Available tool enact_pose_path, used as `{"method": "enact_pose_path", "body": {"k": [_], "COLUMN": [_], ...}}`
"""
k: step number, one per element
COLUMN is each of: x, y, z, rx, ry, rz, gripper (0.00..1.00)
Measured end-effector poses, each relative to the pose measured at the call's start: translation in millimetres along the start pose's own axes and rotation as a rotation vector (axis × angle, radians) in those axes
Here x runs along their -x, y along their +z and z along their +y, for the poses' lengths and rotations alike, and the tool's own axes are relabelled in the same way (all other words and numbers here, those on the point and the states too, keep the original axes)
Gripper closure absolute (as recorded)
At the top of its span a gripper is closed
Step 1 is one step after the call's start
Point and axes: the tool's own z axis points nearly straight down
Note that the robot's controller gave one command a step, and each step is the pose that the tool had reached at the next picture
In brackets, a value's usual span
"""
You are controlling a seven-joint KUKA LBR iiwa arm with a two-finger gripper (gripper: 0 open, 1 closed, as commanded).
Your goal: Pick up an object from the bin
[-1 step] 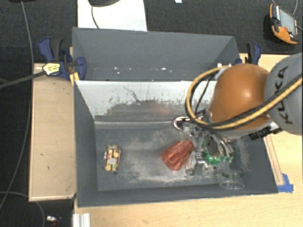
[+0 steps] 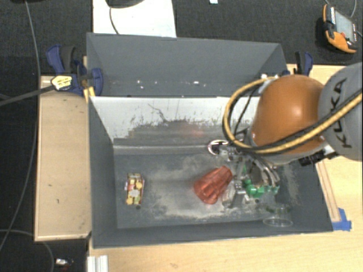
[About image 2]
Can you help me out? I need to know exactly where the grey metal bin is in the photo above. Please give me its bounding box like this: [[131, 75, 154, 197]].
[[86, 32, 334, 249]]

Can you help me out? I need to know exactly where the black cylinder on white bracket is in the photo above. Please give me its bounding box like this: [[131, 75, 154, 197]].
[[297, 143, 339, 167]]

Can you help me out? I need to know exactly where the pale wood board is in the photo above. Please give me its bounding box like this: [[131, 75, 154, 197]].
[[33, 75, 93, 242]]

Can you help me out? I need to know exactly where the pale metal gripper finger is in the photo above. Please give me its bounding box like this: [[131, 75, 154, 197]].
[[229, 190, 248, 209], [222, 183, 237, 207]]

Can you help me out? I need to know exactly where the red translucent plastic cup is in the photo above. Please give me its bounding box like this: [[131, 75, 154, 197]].
[[193, 165, 234, 205]]

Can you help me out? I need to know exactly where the small colourful printed box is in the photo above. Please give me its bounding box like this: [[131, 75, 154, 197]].
[[124, 172, 146, 206]]

